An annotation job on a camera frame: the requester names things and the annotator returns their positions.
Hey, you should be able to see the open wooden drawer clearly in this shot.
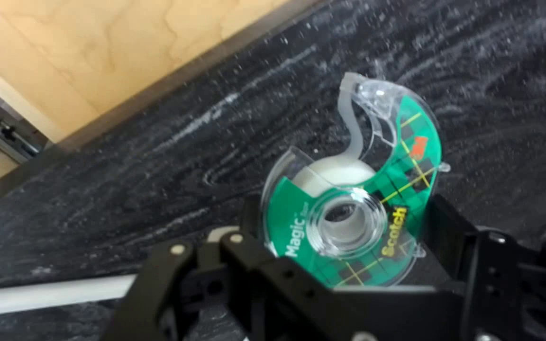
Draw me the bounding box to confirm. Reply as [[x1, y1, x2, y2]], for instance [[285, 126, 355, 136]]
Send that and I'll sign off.
[[0, 0, 327, 191]]

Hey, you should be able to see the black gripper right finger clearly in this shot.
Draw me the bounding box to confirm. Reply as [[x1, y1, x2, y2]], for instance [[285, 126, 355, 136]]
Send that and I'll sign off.
[[421, 195, 478, 280]]

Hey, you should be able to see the green Scotch tape dispenser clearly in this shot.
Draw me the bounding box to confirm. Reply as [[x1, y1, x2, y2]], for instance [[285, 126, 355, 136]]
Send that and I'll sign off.
[[260, 72, 444, 287]]

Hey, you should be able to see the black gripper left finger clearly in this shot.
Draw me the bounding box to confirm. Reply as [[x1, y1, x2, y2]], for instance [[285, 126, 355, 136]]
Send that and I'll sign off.
[[239, 193, 268, 252]]

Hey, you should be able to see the long white stick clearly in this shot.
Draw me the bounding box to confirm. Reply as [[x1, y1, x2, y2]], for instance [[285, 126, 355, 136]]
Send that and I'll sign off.
[[0, 274, 135, 314]]

